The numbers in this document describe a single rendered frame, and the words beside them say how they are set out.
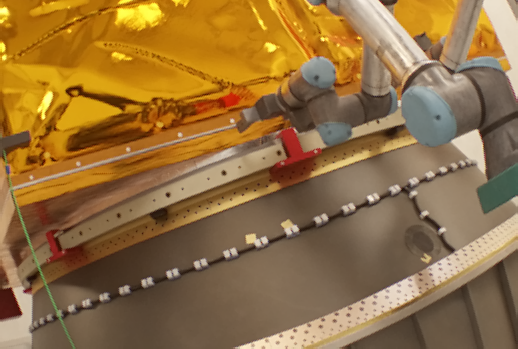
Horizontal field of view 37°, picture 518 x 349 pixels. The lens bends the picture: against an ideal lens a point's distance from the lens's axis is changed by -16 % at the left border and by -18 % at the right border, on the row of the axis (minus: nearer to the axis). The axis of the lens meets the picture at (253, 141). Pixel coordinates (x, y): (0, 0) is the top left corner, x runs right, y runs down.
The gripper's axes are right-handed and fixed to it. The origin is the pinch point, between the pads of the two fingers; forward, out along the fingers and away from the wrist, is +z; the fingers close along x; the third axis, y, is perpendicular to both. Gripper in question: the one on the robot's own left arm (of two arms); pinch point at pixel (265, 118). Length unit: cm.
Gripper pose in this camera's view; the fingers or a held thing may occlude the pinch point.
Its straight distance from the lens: 231.1
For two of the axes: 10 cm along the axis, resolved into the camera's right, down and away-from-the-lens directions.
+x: -8.4, 2.3, -4.9
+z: -4.1, 3.4, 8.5
